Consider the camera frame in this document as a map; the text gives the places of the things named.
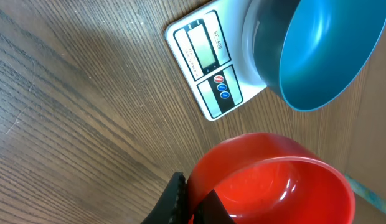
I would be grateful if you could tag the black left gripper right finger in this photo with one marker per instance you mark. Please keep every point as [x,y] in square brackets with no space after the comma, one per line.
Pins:
[212,211]

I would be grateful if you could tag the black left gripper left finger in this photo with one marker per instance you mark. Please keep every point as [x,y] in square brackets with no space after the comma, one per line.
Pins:
[171,207]

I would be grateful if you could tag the red measuring scoop blue handle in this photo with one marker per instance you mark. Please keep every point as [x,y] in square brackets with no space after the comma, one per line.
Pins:
[269,178]

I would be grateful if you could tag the white digital kitchen scale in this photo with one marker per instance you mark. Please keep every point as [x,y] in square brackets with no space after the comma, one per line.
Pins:
[213,47]

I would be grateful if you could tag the blue bowl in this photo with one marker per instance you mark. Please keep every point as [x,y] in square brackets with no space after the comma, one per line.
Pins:
[309,51]

